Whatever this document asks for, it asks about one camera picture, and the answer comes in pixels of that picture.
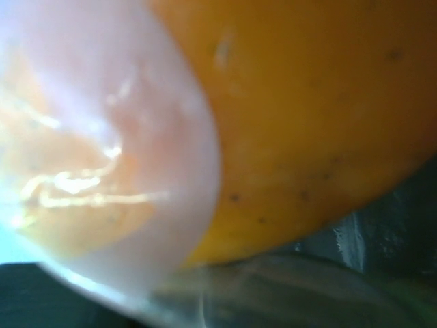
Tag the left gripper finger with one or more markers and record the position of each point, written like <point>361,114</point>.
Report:
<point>31,298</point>

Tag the clear zip top bag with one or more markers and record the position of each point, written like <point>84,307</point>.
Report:
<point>315,280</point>

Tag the orange fake orange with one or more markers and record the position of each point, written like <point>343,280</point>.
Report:
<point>176,132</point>

